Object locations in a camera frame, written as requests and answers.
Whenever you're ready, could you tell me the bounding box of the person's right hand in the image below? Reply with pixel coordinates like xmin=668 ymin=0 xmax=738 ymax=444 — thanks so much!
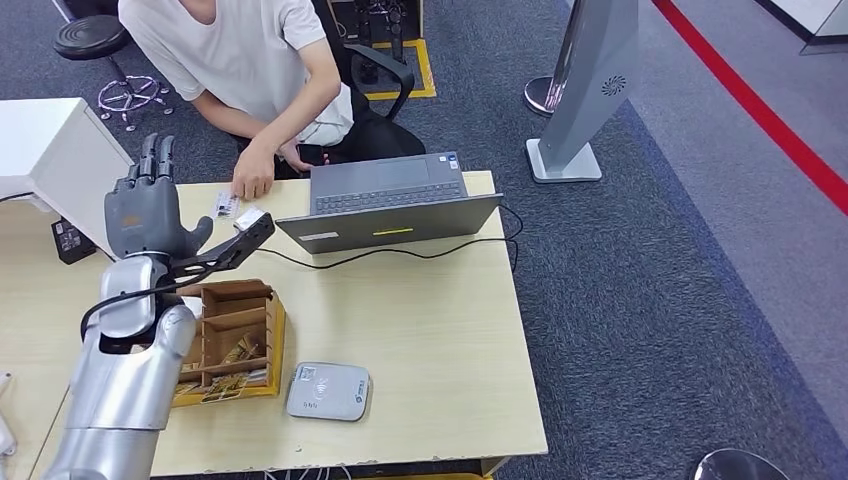
xmin=276 ymin=135 xmax=331 ymax=174

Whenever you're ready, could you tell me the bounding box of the white platform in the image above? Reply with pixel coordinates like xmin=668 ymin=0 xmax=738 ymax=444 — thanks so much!
xmin=751 ymin=0 xmax=848 ymax=56

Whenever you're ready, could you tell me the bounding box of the white plastic object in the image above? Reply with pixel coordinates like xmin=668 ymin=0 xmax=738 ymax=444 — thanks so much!
xmin=0 ymin=370 xmax=18 ymax=458

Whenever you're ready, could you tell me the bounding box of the person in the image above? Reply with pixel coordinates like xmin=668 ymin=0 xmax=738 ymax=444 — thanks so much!
xmin=117 ymin=0 xmax=356 ymax=202

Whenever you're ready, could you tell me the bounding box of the grey card reader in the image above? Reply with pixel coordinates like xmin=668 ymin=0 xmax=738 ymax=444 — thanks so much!
xmin=286 ymin=361 xmax=372 ymax=423

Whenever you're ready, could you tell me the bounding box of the grey laptop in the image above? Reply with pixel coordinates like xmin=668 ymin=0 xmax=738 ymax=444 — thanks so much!
xmin=274 ymin=152 xmax=505 ymax=256

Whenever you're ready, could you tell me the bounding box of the black equipment in wooden frame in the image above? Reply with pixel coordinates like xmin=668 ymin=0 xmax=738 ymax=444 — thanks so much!
xmin=327 ymin=0 xmax=425 ymax=84

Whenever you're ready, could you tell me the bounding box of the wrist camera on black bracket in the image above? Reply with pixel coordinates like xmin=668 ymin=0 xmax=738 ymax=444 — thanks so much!
xmin=170 ymin=206 xmax=276 ymax=276

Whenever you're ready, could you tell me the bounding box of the black round stool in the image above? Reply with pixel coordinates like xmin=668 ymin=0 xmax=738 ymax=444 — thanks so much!
xmin=52 ymin=14 xmax=176 ymax=132

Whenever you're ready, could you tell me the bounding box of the black power adapter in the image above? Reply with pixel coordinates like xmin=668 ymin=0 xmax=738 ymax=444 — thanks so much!
xmin=50 ymin=217 xmax=99 ymax=266

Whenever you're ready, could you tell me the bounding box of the grey kiosk stand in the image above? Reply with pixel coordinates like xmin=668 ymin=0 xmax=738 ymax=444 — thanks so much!
xmin=525 ymin=0 xmax=641 ymax=185

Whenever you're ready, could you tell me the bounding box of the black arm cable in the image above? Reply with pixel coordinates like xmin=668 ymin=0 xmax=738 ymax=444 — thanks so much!
xmin=80 ymin=264 xmax=220 ymax=342

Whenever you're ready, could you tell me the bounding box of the black laptop power cable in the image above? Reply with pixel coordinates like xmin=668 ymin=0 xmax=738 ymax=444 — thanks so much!
xmin=254 ymin=205 xmax=525 ymax=273

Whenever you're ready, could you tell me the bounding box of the chrome stanchion base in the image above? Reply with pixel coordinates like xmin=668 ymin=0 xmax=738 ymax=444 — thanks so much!
xmin=523 ymin=76 xmax=564 ymax=119

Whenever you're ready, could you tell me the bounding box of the brown card organizer box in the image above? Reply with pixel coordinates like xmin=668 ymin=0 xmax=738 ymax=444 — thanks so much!
xmin=168 ymin=278 xmax=288 ymax=409

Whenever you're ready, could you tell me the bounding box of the white cabinet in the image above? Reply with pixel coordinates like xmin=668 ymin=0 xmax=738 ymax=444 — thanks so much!
xmin=0 ymin=97 xmax=135 ymax=256

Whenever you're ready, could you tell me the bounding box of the chrome dome base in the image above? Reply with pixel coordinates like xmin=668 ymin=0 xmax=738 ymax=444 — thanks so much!
xmin=692 ymin=448 xmax=793 ymax=480

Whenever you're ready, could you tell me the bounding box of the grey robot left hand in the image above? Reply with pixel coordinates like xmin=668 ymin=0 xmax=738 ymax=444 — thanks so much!
xmin=103 ymin=133 xmax=215 ymax=261

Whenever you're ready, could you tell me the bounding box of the black office chair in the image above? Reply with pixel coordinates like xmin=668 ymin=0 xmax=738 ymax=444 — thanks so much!
xmin=311 ymin=0 xmax=429 ymax=167

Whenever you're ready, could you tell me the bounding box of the person's left hand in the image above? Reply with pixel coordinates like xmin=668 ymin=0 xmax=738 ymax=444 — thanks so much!
xmin=231 ymin=139 xmax=280 ymax=202

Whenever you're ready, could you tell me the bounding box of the black phone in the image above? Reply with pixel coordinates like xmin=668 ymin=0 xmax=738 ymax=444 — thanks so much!
xmin=296 ymin=142 xmax=329 ymax=167

